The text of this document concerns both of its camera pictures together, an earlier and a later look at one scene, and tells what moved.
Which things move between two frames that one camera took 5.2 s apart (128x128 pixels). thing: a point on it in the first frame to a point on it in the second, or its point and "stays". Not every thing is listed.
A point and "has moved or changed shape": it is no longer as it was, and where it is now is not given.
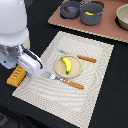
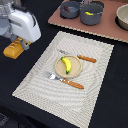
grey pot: x=69 y=9 stays
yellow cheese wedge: x=87 y=13 stays
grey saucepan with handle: x=91 y=13 stays
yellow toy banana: x=67 y=64 stays
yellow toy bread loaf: x=17 y=76 has moved or changed shape
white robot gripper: x=26 y=61 to x=20 y=24
